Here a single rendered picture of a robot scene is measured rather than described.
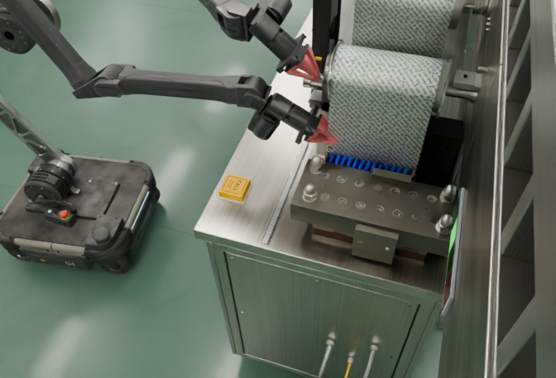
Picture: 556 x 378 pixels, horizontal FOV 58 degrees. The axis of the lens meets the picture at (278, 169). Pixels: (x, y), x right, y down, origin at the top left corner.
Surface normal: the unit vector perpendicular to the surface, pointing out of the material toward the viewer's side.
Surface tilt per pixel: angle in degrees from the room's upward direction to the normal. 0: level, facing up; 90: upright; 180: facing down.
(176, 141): 0
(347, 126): 90
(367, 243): 90
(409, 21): 92
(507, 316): 0
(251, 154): 0
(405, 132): 90
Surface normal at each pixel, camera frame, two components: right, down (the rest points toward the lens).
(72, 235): -0.03, -0.67
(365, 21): -0.31, 0.73
